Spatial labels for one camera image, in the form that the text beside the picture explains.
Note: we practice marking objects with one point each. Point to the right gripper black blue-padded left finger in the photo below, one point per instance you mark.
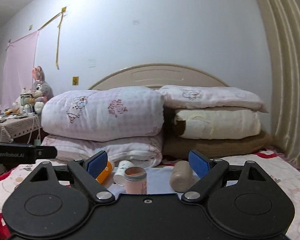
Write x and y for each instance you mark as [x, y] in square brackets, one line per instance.
[84, 174]

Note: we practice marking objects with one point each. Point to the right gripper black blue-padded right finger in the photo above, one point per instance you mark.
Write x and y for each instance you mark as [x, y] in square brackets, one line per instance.
[210, 173]

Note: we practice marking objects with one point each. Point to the pink cup with grey rim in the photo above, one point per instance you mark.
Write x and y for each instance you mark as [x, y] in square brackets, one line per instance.
[136, 180]

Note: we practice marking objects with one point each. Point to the orange and white cup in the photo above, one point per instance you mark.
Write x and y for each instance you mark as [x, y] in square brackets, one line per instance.
[103, 176]

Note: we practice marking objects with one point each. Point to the grey beige cup lying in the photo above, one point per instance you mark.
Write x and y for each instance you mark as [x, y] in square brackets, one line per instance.
[181, 177]

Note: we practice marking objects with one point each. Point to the white paper cup green print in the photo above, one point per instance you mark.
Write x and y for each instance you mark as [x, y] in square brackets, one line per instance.
[119, 175]

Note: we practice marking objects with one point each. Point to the cluttered bedside table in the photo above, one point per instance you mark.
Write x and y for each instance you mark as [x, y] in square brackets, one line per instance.
[23, 117]

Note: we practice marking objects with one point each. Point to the brown flat cushion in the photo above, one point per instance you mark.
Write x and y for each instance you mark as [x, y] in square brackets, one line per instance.
[179, 147]

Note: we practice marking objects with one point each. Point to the brown cream folded blanket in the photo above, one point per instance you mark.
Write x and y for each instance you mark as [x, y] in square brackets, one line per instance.
[216, 123]

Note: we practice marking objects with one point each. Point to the lower white pink quilt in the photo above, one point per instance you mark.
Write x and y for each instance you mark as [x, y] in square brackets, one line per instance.
[141, 151]

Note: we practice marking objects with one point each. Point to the white pink folded quilt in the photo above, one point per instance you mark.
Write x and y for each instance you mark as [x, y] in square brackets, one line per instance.
[105, 115]

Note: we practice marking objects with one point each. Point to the grey plush bunny toy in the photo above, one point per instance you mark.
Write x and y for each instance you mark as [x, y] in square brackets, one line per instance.
[41, 90]

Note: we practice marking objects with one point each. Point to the pink embroidered pillow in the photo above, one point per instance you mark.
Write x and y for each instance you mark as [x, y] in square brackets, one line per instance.
[186, 97]

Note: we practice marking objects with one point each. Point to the pink hanging cloth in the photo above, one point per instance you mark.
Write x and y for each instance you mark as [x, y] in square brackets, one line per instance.
[17, 73]

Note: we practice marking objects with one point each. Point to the beige wooden headboard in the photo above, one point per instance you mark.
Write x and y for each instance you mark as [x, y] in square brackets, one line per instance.
[156, 75]

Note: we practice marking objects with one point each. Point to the beige striped curtain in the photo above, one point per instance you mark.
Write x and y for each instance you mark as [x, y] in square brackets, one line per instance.
[281, 20]

